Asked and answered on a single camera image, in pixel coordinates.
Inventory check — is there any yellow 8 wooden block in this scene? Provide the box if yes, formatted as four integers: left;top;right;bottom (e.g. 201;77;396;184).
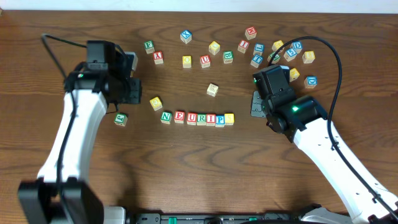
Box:
302;51;315;64

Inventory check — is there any blue X wooden block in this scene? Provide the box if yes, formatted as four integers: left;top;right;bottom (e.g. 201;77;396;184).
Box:
180;30;192;44

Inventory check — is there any green R wooden block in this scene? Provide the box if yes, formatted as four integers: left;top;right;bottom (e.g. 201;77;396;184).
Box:
197;114;206;126

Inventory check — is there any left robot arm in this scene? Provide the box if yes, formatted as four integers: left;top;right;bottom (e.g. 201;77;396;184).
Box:
17;40;142;223

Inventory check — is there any green B wooden block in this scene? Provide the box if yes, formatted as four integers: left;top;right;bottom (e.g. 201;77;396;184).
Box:
223;50;234;63

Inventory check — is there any blue T wooden block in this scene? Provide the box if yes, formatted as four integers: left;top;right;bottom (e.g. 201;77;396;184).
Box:
251;54;264;68

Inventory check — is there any red M wooden block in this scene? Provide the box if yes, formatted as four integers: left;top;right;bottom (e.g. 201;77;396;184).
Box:
245;27;257;40

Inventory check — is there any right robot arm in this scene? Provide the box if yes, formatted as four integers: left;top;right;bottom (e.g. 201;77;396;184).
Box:
253;65;397;223

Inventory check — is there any green N wooden block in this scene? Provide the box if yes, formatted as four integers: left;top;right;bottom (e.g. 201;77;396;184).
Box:
160;111;172;124

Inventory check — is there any yellow C wooden block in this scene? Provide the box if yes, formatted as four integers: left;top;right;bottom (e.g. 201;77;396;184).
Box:
209;40;221;55

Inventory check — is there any blue L wooden block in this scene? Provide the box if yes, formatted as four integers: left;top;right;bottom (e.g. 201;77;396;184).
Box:
253;43;265;56

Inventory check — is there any yellow O wooden block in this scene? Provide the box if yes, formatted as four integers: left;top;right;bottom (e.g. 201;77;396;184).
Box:
182;55;192;68

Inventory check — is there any blue D block far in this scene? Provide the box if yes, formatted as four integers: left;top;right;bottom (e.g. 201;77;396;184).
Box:
290;41;303;54

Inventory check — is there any red i block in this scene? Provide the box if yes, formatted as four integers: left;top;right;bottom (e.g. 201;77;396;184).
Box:
206;114;216;126
238;40;249;54

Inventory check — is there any yellow M wooden block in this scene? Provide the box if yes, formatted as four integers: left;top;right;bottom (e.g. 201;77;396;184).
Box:
272;40;284;52

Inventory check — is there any red u block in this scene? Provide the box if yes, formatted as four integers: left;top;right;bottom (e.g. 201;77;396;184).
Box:
200;55;211;68
187;113;198;125

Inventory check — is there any blue D block near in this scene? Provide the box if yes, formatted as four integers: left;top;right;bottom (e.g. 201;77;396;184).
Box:
304;76;318;89

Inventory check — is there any yellow S wooden block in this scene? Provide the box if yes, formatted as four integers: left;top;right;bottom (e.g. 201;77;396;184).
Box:
224;113;235;125

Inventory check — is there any green F wooden block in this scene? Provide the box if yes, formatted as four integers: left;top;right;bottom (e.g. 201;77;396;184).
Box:
144;40;155;54

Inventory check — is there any yellow W wooden block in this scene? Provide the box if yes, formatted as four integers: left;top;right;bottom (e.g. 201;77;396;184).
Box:
289;68;300;82

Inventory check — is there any blue d block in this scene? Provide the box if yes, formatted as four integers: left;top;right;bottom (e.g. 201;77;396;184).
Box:
290;41;303;54
304;76;318;89

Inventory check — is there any yellow block near N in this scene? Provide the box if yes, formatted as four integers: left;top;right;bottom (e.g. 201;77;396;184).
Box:
150;96;163;111

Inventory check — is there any red E wooden block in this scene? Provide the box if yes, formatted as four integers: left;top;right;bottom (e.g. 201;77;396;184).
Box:
174;111;185;124

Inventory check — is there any green Z wooden block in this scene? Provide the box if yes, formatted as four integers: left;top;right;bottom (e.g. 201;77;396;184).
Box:
267;52;280;64

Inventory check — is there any green J wooden block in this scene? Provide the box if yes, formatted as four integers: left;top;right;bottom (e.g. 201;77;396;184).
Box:
114;113;128;126

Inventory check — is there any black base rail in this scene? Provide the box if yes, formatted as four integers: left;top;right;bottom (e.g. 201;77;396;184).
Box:
131;213;308;224

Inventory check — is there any blue 5 wooden block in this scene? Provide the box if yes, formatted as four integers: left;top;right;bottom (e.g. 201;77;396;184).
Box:
284;48;297;62

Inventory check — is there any blue P wooden block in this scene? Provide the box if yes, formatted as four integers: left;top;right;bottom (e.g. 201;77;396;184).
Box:
215;115;225;128

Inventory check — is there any plain side yellow block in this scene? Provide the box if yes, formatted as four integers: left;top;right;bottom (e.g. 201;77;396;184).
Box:
206;83;219;97

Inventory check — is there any red Y wooden block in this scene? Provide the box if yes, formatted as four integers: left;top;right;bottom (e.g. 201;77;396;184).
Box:
152;51;164;65

